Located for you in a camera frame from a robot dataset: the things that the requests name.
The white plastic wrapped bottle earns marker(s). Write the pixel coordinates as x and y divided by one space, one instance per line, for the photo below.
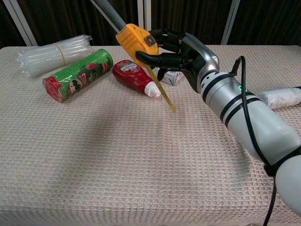
281 97

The beige waffle weave tablecloth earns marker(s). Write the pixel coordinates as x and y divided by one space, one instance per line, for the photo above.
117 164

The bundle of clear plastic sticks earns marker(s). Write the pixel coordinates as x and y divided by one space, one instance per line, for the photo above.
40 56

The white blue printed small box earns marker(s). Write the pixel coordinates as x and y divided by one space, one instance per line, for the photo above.
172 77

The green chips can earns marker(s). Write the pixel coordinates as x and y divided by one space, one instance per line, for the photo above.
80 75

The white upright frame bar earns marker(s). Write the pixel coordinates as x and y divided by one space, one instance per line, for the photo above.
143 14

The red ketchup bottle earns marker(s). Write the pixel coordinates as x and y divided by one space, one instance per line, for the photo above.
131 75

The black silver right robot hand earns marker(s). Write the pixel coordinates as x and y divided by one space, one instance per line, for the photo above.
200 58

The dark pleated curtain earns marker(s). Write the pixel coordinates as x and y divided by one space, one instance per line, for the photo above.
58 18

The tan rubber band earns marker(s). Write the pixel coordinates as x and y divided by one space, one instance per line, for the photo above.
60 53

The yellow tape measure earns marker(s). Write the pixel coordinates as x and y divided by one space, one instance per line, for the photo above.
134 40

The white slanted frame bar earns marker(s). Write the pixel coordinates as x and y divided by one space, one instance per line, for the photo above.
231 21
20 21

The grey pole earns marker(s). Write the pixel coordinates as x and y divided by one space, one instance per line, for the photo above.
108 13

